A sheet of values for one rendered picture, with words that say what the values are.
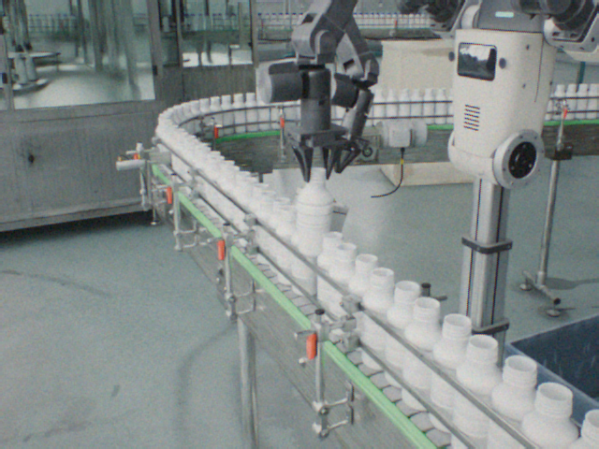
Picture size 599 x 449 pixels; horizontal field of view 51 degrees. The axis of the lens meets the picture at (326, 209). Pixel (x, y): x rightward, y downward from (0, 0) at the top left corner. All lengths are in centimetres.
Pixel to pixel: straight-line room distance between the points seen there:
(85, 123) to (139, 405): 218
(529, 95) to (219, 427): 170
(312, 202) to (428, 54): 427
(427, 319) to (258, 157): 203
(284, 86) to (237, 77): 555
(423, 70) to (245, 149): 279
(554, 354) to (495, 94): 62
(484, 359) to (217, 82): 589
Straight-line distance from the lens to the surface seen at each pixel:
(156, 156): 215
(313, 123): 112
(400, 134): 280
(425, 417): 97
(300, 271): 127
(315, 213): 115
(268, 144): 286
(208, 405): 272
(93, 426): 273
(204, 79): 652
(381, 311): 100
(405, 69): 531
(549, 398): 79
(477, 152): 166
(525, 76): 160
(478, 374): 84
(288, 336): 130
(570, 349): 143
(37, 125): 437
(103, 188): 450
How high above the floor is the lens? 158
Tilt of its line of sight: 19 degrees down
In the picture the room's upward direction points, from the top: straight up
